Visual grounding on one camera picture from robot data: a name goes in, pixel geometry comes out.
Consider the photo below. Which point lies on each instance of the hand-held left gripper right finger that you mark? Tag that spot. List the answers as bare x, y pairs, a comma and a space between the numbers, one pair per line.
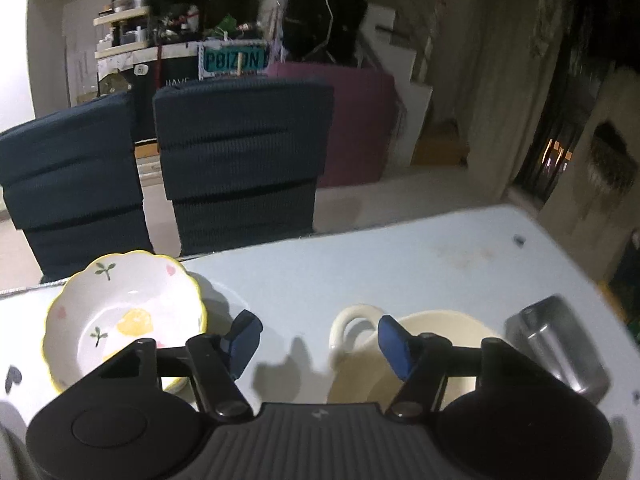
395, 346

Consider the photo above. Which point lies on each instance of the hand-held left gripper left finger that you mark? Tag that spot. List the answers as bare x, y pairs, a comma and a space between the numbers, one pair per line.
242, 341

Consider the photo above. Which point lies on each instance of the floral bowl with yellow rim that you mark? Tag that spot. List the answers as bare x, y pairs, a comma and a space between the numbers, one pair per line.
125, 300

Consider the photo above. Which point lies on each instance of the large steel rectangular container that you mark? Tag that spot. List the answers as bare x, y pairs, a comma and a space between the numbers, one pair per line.
555, 355

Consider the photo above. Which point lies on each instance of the dark blue chair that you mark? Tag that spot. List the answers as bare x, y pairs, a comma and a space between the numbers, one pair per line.
65, 170
240, 160

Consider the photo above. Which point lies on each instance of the maroon chair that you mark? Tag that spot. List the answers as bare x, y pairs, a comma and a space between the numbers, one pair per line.
355, 125

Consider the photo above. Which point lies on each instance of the teal sign board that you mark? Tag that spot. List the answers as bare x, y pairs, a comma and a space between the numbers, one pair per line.
232, 61

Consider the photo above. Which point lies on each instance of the white staircase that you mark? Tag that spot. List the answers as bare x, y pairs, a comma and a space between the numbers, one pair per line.
400, 60

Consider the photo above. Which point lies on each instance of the hanging net basket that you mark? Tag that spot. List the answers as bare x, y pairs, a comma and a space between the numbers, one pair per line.
612, 160

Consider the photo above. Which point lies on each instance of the green bag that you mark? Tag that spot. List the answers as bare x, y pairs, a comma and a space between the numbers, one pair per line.
226, 25

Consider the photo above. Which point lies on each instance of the black jacket with white trim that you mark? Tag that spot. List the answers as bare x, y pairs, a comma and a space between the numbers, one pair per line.
320, 10

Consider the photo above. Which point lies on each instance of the cream shelf rack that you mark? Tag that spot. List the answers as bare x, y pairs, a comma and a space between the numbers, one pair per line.
122, 15

